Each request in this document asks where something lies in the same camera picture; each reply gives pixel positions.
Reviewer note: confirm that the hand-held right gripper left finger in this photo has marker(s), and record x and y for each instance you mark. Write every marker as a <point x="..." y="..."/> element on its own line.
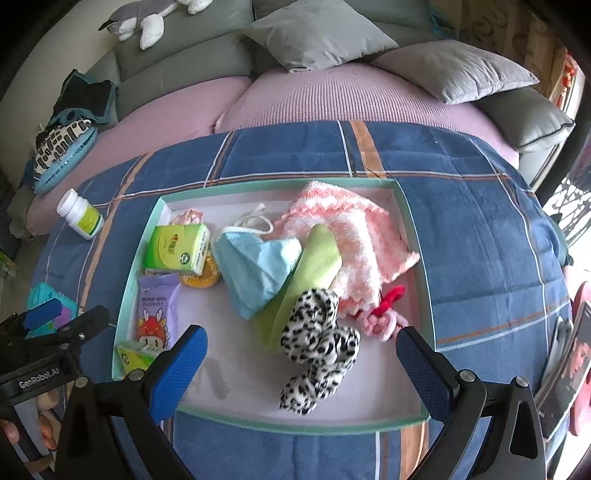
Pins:
<point x="184" y="369"/>

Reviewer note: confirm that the red hanging ornament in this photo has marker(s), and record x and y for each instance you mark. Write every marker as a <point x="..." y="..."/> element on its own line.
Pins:
<point x="570" y="83"/>

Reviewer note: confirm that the white box lid teal rim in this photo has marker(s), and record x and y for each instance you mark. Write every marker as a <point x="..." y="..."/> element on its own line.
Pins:
<point x="258" y="383"/>

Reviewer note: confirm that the light green cloth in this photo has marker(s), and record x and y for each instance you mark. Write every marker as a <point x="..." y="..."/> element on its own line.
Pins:
<point x="314" y="263"/>

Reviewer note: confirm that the teal plastic toy case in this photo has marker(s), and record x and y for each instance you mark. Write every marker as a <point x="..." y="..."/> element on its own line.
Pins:
<point x="46" y="290"/>

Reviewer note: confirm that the pink white fluffy towel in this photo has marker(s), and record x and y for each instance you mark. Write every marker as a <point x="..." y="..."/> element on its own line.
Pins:
<point x="360" y="235"/>

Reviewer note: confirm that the pink cloth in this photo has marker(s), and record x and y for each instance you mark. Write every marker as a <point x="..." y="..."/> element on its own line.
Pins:
<point x="582" y="295"/>

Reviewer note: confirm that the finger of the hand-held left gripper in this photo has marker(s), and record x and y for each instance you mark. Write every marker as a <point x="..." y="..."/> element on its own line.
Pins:
<point x="44" y="314"/>
<point x="87" y="323"/>

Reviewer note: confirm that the round yellow compact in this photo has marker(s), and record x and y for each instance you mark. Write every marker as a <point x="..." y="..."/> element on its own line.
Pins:
<point x="201" y="279"/>

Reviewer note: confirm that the patterned beige curtain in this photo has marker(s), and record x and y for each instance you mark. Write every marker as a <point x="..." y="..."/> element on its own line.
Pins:
<point x="508" y="32"/>

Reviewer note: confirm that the grey square pillow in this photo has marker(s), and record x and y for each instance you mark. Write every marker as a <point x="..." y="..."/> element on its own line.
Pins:
<point x="457" y="74"/>
<point x="318" y="32"/>

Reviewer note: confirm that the white pill bottle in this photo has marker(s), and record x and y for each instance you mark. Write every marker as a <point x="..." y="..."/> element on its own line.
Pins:
<point x="81" y="214"/>

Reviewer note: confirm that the leopard print scrunchie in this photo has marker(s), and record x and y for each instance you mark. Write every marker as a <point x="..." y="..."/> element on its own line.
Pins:
<point x="314" y="350"/>

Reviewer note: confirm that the person's left hand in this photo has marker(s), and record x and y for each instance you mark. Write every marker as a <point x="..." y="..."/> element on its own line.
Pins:
<point x="50" y="415"/>

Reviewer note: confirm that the pink ribbed seat cover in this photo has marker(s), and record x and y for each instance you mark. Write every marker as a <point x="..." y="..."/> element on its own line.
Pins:
<point x="346" y="97"/>
<point x="161" y="115"/>

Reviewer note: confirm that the blue face mask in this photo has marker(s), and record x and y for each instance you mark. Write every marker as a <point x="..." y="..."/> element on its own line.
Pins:
<point x="254" y="272"/>

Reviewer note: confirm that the blue plaid blanket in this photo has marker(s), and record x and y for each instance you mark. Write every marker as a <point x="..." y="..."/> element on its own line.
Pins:
<point x="461" y="207"/>

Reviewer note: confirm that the blue black-white patterned cushion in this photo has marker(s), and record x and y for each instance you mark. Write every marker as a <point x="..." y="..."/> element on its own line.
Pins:
<point x="60" y="147"/>

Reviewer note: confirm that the small yellow-green tissue pack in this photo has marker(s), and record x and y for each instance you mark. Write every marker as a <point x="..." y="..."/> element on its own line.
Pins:
<point x="134" y="357"/>

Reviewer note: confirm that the black metal railing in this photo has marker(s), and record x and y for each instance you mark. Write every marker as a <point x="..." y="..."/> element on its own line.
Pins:
<point x="568" y="207"/>

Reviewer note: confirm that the grey sofa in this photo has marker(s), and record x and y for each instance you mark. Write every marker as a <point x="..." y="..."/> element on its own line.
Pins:
<point x="184" y="60"/>

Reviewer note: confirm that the dark clothes pile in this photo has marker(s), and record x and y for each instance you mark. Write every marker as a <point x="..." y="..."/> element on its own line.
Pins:
<point x="87" y="97"/>

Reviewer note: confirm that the grey white plush dog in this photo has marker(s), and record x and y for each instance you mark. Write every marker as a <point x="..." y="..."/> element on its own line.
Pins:
<point x="147" y="27"/>

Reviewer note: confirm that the purple wet wipes pack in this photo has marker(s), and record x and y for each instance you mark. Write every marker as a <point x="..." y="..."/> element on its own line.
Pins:
<point x="157" y="304"/>

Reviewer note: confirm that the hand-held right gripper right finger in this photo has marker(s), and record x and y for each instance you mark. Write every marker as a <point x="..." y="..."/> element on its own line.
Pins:
<point x="422" y="369"/>

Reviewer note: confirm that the green tissue pack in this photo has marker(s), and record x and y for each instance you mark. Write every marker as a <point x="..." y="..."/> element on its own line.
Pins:
<point x="175" y="247"/>

